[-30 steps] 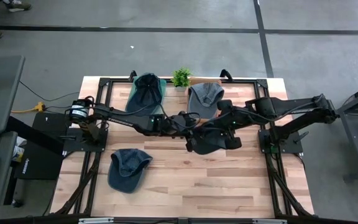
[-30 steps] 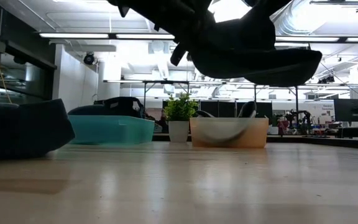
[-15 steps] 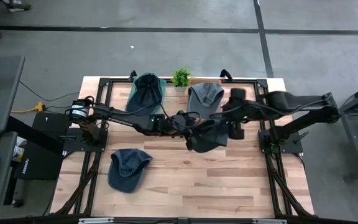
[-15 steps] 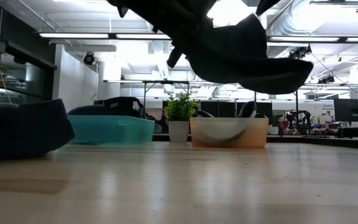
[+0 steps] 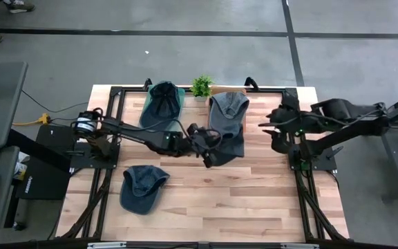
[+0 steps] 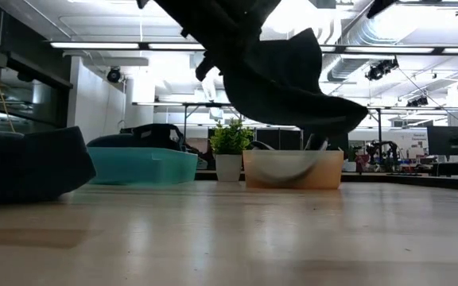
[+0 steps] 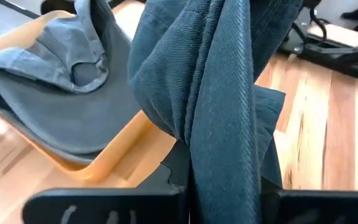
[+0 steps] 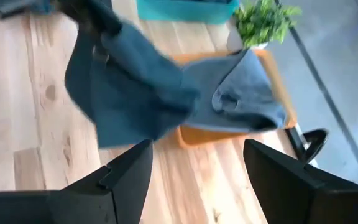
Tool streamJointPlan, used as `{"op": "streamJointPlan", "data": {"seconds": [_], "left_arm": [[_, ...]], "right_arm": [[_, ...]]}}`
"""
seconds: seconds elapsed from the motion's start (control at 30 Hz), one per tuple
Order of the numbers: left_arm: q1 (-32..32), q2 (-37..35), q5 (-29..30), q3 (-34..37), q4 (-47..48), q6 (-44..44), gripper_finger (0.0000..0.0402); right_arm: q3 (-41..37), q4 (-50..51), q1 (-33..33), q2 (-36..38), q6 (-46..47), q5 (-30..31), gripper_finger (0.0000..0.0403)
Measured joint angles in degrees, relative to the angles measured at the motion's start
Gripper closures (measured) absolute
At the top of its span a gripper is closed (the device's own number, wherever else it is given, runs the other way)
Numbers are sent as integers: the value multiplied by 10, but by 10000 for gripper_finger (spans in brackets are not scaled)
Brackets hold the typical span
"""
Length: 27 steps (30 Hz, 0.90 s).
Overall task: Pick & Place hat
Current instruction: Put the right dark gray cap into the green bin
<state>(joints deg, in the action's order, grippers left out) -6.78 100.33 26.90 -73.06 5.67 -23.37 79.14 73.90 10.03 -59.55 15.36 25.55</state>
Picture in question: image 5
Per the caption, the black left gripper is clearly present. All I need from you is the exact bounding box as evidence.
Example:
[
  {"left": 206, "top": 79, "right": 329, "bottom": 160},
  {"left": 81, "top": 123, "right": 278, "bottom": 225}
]
[{"left": 184, "top": 122, "right": 226, "bottom": 169}]

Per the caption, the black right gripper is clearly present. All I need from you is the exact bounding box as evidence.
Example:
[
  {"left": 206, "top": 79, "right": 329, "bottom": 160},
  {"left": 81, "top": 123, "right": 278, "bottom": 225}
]
[{"left": 258, "top": 103, "right": 312, "bottom": 154}]

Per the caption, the dark blue denim cap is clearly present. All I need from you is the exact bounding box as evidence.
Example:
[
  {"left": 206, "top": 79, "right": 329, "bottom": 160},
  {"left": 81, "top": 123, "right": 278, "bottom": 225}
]
[
  {"left": 207, "top": 117, "right": 247, "bottom": 167},
  {"left": 119, "top": 165, "right": 171, "bottom": 216}
]

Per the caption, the grey denim cap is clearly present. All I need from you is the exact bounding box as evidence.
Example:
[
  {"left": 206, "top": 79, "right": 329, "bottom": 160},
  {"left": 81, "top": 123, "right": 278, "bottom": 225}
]
[{"left": 208, "top": 91, "right": 251, "bottom": 139}]

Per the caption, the blackish navy cap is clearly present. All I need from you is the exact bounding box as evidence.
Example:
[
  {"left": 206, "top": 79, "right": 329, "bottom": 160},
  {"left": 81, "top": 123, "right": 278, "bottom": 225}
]
[{"left": 139, "top": 80, "right": 183, "bottom": 131}]

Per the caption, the orange translucent plastic bin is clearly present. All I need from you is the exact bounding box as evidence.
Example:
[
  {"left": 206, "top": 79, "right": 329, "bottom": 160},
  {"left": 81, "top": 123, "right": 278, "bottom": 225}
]
[{"left": 211, "top": 85, "right": 253, "bottom": 135}]

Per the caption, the teal translucent plastic bin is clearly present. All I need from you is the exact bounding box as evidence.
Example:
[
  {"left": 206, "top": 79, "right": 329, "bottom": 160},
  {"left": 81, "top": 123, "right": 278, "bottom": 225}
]
[{"left": 144, "top": 84, "right": 186, "bottom": 135}]

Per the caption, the green plant in white pot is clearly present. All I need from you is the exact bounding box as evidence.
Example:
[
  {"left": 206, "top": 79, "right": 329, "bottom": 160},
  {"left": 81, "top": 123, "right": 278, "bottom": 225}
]
[{"left": 189, "top": 73, "right": 214, "bottom": 103}]

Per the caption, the dark grey metal stand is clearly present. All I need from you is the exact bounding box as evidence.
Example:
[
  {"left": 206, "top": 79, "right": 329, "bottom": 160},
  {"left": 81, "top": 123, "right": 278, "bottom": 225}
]
[{"left": 371, "top": 88, "right": 398, "bottom": 202}]

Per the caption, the plain black control box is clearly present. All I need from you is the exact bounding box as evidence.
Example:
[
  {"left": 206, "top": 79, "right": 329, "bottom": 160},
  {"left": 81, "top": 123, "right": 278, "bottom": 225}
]
[{"left": 35, "top": 123, "right": 82, "bottom": 149}]

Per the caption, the black control box white lettering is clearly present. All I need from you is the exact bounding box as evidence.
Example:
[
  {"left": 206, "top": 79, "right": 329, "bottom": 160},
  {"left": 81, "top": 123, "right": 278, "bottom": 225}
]
[{"left": 15, "top": 162, "right": 73, "bottom": 201}]

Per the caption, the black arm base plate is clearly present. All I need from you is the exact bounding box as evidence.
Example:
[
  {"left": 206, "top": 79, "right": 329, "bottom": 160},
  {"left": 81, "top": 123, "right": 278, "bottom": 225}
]
[
  {"left": 69, "top": 141, "right": 120, "bottom": 170},
  {"left": 287, "top": 142, "right": 339, "bottom": 172}
]

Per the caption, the black metal table frame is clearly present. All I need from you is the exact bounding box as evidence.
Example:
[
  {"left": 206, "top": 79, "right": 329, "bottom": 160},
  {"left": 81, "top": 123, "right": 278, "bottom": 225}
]
[{"left": 55, "top": 85, "right": 351, "bottom": 243}]

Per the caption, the silver metal bracket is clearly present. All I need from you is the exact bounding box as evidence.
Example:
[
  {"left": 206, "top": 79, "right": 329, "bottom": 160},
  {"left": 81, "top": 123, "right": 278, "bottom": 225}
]
[
  {"left": 86, "top": 241, "right": 128, "bottom": 249},
  {"left": 281, "top": 242, "right": 321, "bottom": 249}
]

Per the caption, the black floor cable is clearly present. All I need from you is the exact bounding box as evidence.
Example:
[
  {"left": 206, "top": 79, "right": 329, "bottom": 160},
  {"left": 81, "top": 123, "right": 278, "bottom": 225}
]
[{"left": 21, "top": 89, "right": 90, "bottom": 114}]

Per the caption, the yellow extension cord plug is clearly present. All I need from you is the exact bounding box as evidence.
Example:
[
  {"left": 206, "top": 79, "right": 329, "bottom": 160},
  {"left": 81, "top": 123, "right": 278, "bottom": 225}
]
[{"left": 11, "top": 112, "right": 52, "bottom": 127}]

